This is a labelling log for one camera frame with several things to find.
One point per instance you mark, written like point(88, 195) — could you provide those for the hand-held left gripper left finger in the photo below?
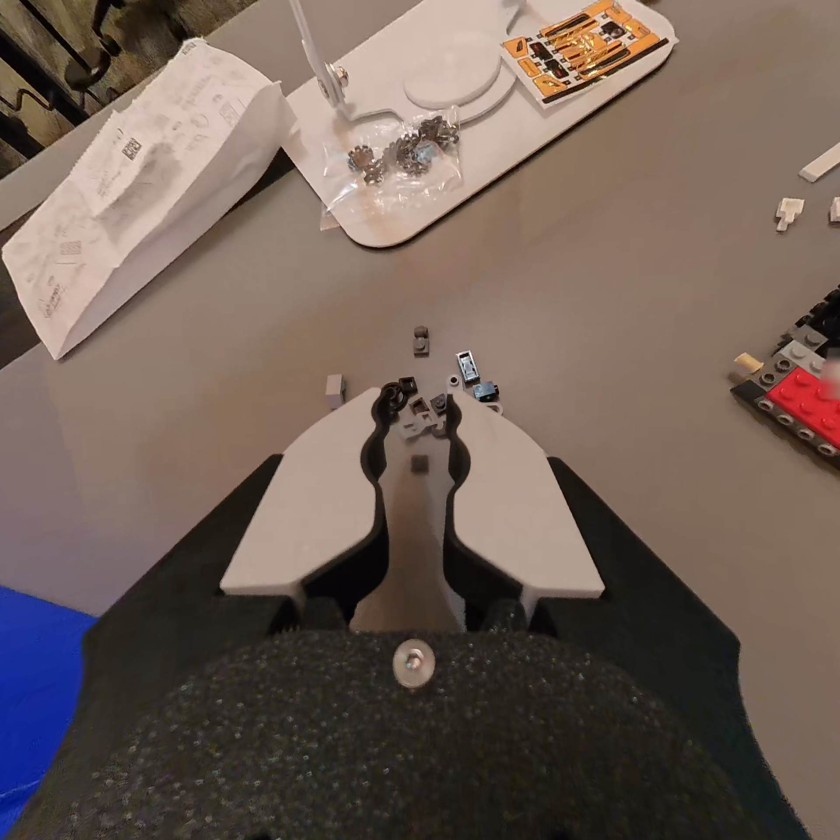
point(308, 518)

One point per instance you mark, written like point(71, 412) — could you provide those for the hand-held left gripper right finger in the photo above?
point(518, 518)

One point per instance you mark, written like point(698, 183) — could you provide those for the light grey small brick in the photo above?
point(334, 390)

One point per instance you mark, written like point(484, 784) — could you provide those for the small brick pieces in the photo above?
point(468, 367)

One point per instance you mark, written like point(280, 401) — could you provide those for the brick car chassis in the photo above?
point(807, 400)

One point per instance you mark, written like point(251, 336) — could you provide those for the blue plastic bin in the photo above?
point(33, 689)

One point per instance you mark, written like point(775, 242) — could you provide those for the white book stand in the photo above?
point(525, 131)

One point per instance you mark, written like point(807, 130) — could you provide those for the grey desk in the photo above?
point(590, 295)

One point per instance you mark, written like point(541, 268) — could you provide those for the black toy steering wheel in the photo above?
point(386, 392)

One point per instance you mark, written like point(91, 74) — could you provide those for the white printed paper bag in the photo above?
point(131, 197)

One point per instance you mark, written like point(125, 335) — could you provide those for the clear bag of black gears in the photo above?
point(394, 157)

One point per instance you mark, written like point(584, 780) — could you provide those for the white long flat tile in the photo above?
point(823, 164)

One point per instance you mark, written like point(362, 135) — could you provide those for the orange sticker sheet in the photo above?
point(584, 46)

